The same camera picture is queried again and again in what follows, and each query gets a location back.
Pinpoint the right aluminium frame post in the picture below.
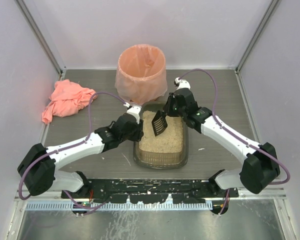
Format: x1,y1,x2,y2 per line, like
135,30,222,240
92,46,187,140
235,0,281,74

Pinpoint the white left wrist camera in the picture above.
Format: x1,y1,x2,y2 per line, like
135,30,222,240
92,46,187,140
126,105,142,124

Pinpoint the bin with orange liner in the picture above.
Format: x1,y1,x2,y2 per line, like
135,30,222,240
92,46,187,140
114,44,168,105

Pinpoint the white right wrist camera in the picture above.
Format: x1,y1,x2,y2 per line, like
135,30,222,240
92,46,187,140
174,77,191,91

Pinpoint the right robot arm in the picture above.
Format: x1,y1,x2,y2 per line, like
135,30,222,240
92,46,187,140
163,88,280,194

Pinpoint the left aluminium frame post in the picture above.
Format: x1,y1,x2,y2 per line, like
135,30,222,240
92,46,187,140
15,0,67,76

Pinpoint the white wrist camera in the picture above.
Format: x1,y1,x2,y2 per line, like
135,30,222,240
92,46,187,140
126,105,142,124
174,77,191,91

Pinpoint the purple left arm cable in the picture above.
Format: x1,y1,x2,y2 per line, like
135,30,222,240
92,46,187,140
18,91,131,201

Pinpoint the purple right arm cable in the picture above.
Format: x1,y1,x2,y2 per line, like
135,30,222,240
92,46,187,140
178,68,291,185

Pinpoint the black slotted litter scoop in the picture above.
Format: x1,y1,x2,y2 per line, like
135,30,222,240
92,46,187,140
151,110,168,137

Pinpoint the white slotted cable duct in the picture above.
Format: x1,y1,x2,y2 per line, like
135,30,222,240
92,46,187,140
25,201,213,212

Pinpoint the aluminium frame post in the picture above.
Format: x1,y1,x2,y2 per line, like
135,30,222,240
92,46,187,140
15,0,67,76
235,0,281,74

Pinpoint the crumpled pink cloth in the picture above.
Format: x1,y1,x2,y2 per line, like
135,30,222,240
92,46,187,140
41,79,98,125

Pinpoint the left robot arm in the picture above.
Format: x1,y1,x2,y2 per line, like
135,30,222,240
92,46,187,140
17,113,143,197

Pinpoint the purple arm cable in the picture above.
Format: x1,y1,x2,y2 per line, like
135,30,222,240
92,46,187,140
178,68,291,185
18,91,131,201

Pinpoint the beige cat litter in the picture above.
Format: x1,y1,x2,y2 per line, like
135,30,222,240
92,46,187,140
139,110,183,154

